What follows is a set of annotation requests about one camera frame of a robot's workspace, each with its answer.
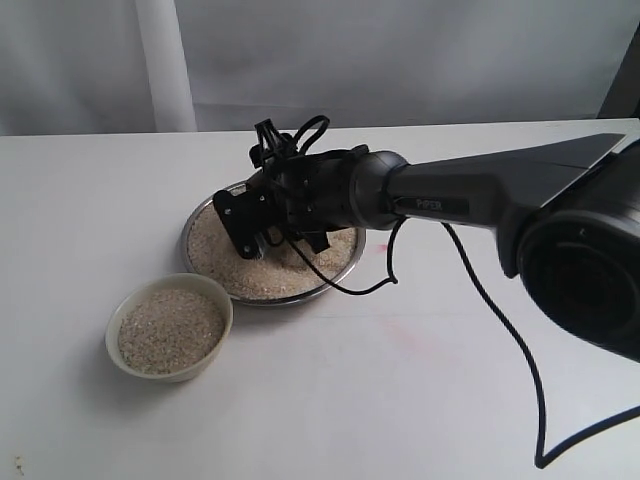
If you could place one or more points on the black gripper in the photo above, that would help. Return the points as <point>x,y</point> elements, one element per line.
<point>307,194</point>

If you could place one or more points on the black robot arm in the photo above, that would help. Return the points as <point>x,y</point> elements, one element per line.
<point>565,215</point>

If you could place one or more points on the steel plate of rice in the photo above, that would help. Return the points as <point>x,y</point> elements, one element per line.
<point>278,278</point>

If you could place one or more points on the white bowl of rice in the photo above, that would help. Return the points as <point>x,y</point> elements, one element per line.
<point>171,329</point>

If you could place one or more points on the white backdrop curtain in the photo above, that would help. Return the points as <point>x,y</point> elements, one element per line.
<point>82,67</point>

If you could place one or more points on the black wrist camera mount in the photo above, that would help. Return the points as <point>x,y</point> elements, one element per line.
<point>274,146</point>

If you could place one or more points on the dark frame post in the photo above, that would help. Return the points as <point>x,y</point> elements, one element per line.
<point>622,99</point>

